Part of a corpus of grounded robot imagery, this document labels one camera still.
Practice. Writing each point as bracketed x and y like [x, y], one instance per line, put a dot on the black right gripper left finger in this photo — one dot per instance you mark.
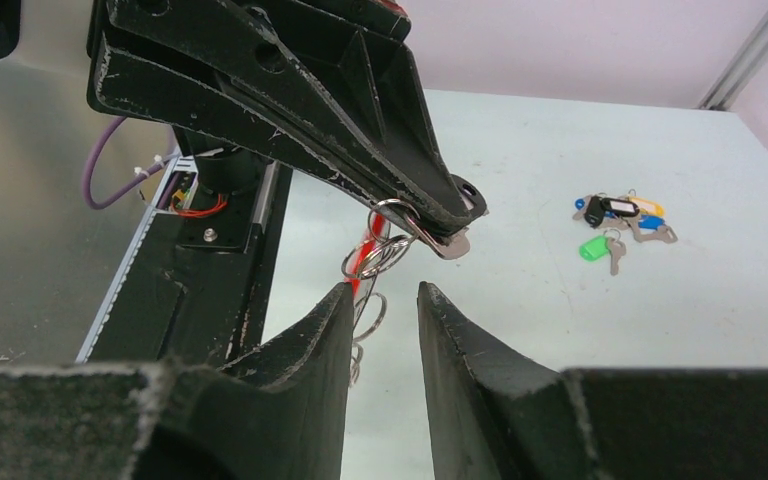
[277, 412]

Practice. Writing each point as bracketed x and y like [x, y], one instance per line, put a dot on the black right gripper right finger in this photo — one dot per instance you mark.
[494, 413]

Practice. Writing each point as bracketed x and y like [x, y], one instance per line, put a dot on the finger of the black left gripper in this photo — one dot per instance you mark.
[214, 32]
[360, 124]

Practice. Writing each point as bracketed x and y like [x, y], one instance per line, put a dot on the silver key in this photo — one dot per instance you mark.
[452, 247]
[617, 250]

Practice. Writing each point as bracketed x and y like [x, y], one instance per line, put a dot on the left electronics board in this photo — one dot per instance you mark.
[188, 201]

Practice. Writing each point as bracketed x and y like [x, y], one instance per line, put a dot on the green key tag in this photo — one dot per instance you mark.
[594, 249]

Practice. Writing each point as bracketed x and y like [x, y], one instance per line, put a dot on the silver key by green tag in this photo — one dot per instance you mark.
[617, 250]

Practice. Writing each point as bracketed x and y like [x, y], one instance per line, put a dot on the yellow key tag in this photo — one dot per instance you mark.
[647, 207]

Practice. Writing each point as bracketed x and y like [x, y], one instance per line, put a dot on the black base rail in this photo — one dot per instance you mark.
[194, 289]

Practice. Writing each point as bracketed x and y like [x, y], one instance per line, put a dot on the left aluminium frame post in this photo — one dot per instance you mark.
[751, 56]

